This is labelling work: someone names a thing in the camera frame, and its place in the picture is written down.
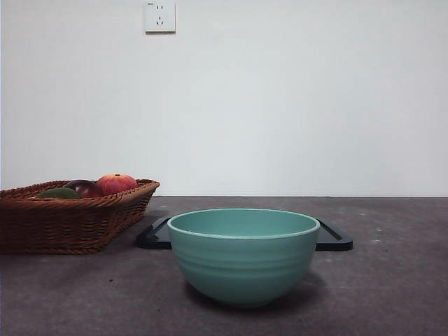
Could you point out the dark rectangular tray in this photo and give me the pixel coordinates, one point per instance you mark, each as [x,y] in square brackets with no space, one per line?
[332,242]

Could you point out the teal ceramic bowl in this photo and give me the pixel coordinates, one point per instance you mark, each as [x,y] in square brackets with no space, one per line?
[245,266]

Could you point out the dark red plum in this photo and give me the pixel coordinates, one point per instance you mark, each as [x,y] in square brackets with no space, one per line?
[87,189]

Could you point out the white wall socket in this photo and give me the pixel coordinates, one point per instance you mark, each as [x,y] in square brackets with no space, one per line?
[160,17]

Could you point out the green avocado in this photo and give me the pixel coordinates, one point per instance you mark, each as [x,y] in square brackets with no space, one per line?
[57,193]

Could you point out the red apple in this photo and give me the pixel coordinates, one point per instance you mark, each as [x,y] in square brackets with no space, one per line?
[119,182]

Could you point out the brown wicker basket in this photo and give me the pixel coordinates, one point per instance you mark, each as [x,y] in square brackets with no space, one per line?
[63,224]

